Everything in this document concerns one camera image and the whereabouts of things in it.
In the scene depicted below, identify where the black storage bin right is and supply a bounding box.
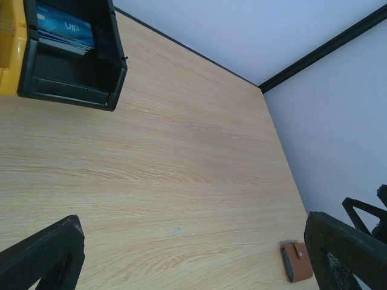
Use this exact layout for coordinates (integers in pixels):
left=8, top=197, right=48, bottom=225
left=18, top=1, right=128, bottom=111

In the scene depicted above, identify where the blue VIP card stack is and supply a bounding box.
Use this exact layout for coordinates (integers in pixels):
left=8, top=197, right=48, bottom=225
left=36, top=1, right=95, bottom=55

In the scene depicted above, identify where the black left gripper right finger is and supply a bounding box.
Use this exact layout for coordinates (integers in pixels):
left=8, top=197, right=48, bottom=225
left=304, top=211, right=386, bottom=289

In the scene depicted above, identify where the black enclosure frame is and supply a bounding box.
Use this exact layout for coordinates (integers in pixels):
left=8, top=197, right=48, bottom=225
left=114, top=1, right=383, bottom=85

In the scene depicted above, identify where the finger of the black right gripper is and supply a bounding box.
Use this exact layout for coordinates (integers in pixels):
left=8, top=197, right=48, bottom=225
left=342, top=185, right=387, bottom=239

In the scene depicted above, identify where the yellow storage bin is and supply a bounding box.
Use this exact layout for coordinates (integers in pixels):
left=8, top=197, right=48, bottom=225
left=0, top=0, right=27, bottom=96

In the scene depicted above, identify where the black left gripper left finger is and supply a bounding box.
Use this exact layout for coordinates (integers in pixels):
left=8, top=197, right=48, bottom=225
left=1, top=214, right=85, bottom=289

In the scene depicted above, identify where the brown leather card holder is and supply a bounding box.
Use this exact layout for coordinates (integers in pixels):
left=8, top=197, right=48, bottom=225
left=279, top=241, right=313, bottom=283

